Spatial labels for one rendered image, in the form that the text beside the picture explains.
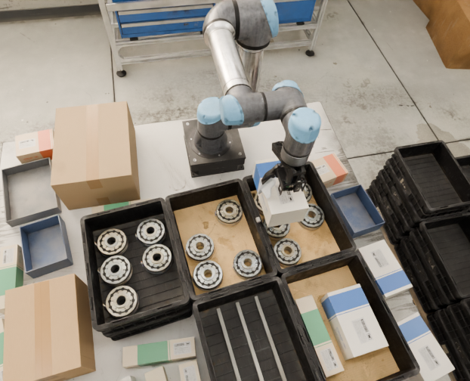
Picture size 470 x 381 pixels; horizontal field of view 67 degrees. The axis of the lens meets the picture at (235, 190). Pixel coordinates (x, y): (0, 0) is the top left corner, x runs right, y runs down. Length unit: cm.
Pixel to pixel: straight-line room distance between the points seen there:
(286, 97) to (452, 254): 150
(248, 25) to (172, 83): 195
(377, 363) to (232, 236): 64
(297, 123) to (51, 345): 99
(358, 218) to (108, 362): 113
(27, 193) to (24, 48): 215
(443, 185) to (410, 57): 183
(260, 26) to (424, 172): 137
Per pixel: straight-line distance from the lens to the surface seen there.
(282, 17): 318
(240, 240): 136
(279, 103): 92
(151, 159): 172
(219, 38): 110
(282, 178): 101
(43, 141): 183
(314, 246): 140
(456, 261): 219
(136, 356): 135
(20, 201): 177
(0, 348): 150
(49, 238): 163
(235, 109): 89
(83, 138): 160
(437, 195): 219
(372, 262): 149
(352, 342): 124
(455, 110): 351
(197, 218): 139
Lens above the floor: 207
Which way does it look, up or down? 59 degrees down
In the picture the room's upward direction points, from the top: 6 degrees clockwise
